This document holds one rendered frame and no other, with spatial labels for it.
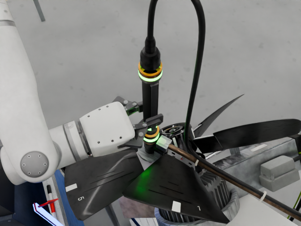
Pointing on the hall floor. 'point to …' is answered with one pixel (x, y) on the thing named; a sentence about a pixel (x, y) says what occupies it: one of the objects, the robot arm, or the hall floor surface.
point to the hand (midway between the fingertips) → (150, 113)
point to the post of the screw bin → (112, 215)
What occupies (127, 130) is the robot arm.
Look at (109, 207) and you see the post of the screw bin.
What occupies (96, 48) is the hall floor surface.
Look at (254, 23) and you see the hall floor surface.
